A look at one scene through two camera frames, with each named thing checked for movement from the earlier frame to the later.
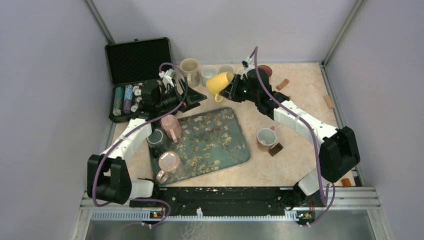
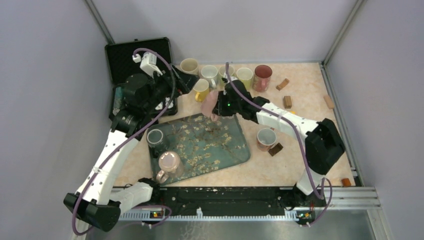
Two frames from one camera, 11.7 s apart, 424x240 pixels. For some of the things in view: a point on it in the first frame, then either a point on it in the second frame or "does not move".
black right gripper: (231, 91) to (219, 109)
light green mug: (226, 68) does not move
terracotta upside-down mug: (266, 138) does not move
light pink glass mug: (170, 166) does not move
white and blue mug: (207, 72) does not move
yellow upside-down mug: (216, 83) to (201, 88)
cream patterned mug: (189, 67) does not move
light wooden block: (328, 102) does not move
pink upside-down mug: (171, 127) to (208, 105)
